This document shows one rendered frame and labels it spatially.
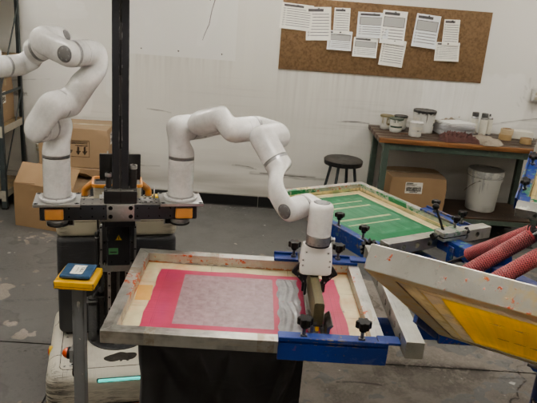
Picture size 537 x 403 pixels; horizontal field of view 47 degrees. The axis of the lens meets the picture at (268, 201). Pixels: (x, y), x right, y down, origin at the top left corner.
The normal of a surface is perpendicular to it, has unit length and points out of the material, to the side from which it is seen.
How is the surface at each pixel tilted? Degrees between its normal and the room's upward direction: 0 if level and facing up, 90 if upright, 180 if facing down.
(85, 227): 90
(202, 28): 90
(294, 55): 90
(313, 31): 89
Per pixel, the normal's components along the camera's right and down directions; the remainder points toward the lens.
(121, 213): 0.25, 0.32
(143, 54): 0.01, 0.31
